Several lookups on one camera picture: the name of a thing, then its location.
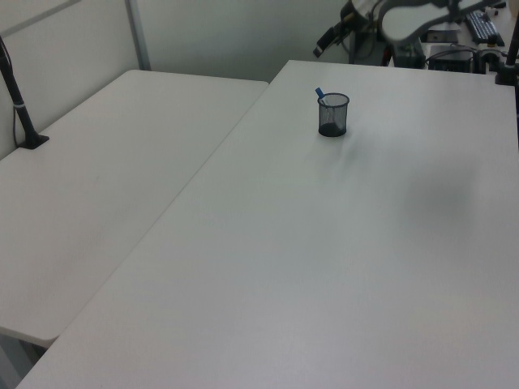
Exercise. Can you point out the grey partition frame post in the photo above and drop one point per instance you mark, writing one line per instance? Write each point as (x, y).
(138, 34)

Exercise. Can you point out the blue and white marker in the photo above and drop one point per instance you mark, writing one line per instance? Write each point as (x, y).
(320, 94)

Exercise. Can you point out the black mesh pen cup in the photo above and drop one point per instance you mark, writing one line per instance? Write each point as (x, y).
(333, 118)

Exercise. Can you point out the black clamped pole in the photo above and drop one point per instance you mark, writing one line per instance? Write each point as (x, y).
(510, 52)

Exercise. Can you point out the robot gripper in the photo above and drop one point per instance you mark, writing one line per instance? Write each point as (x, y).
(357, 10)

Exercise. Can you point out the black computer keyboard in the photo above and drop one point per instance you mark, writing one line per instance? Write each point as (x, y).
(484, 26)

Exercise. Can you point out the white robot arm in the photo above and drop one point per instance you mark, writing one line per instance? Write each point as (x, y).
(413, 18)

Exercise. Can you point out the black box device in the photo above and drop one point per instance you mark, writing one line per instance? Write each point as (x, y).
(451, 58)

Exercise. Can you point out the grey green box device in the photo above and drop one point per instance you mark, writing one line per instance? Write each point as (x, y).
(409, 54)

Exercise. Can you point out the black camera pole with base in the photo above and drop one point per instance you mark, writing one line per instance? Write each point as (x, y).
(16, 97)

